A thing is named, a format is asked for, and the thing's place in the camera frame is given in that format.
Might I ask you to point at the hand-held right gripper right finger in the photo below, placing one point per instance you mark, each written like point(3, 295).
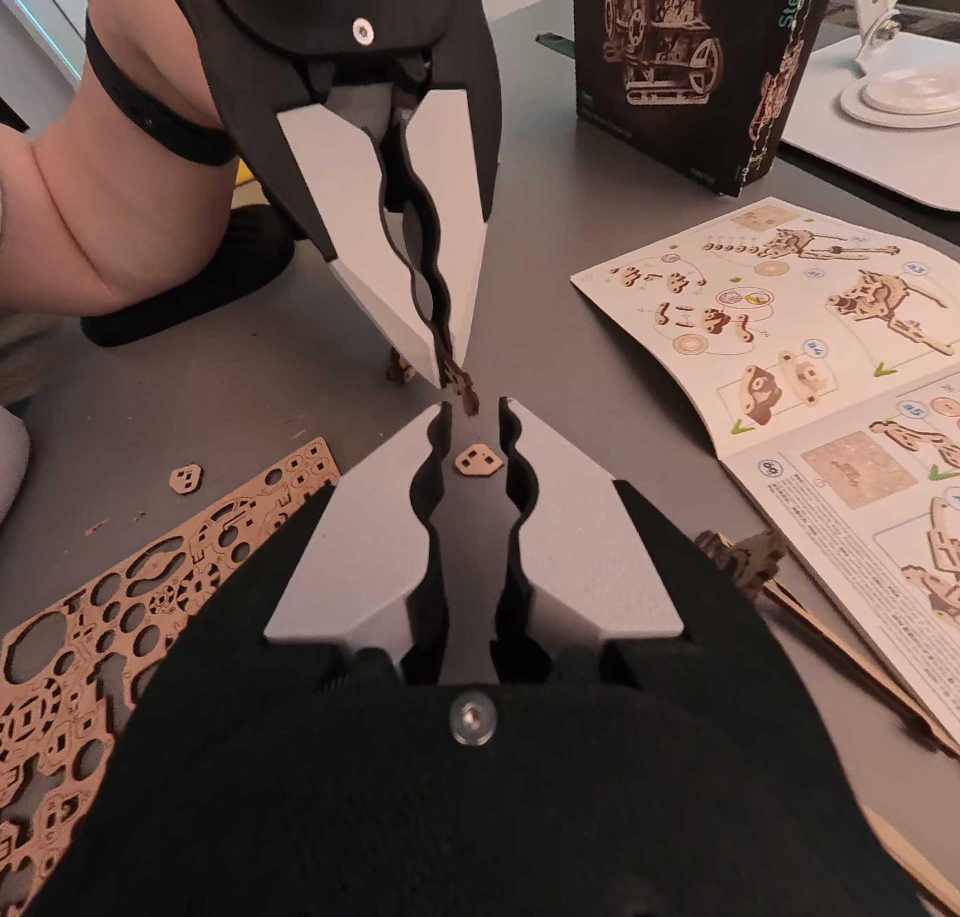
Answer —
point(600, 557)

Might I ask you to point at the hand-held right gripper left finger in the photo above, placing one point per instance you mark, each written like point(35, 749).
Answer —
point(345, 557)

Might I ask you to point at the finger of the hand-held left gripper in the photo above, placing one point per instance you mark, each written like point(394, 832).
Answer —
point(345, 197)
point(454, 182)

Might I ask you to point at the small wooden piece square holes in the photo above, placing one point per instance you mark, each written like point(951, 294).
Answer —
point(478, 459)
point(187, 478)

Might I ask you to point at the dark wooden model part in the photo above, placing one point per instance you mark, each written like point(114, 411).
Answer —
point(466, 396)

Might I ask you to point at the person's left forearm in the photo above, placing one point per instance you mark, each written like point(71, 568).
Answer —
point(19, 219)

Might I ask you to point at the partly built wooden gear model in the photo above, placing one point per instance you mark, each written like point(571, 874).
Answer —
point(742, 557)

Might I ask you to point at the black model kit box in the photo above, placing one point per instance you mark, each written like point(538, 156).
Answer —
point(675, 137)

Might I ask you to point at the person's left hand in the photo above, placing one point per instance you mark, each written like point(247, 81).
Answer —
point(135, 212)

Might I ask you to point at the laser-cut plywood part sheet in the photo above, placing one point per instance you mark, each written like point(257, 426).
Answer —
point(225, 519)

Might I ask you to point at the small dark assembled wooden part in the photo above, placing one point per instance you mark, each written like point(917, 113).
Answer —
point(400, 371)

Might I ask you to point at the open instruction booklet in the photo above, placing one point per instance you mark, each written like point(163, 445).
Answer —
point(810, 377)

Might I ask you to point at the person's light grey clothing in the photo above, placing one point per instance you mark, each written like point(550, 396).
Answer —
point(11, 467)

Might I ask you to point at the white flat board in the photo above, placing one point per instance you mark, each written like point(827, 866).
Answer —
point(862, 159)

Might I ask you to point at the white desk lamp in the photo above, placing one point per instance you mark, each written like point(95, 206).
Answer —
point(900, 99)

